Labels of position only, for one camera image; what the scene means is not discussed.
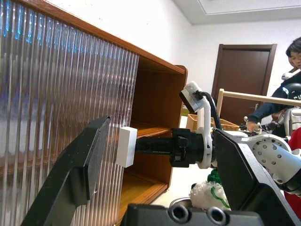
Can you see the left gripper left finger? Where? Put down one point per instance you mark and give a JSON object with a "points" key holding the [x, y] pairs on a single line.
{"points": [[77, 169]]}

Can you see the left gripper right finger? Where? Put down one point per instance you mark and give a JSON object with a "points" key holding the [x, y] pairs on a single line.
{"points": [[242, 179]]}

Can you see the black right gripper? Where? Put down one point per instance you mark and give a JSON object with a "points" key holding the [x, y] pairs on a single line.
{"points": [[185, 148]]}

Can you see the ribbed glass sliding door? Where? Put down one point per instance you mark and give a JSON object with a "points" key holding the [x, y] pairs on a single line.
{"points": [[58, 94]]}

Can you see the wooden cabinet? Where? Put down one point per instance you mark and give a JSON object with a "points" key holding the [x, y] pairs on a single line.
{"points": [[155, 106]]}

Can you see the green red white plush toy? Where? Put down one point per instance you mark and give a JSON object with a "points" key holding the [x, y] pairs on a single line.
{"points": [[202, 190]]}

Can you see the yellow wicker basket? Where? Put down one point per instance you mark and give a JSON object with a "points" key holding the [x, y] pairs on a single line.
{"points": [[192, 121]]}

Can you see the metal bowl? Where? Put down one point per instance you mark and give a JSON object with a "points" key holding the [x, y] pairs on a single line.
{"points": [[181, 200]]}

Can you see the red garment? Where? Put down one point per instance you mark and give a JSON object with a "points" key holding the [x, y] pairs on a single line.
{"points": [[295, 141]]}

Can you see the person in dark sweater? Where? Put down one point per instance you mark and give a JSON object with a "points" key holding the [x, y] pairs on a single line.
{"points": [[265, 109]]}

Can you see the dark brown room door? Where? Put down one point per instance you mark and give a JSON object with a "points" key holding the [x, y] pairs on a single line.
{"points": [[244, 70]]}

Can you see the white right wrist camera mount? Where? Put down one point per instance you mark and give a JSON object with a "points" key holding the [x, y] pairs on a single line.
{"points": [[206, 117]]}

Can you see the light wooden frame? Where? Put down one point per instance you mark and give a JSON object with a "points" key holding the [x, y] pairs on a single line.
{"points": [[247, 96]]}

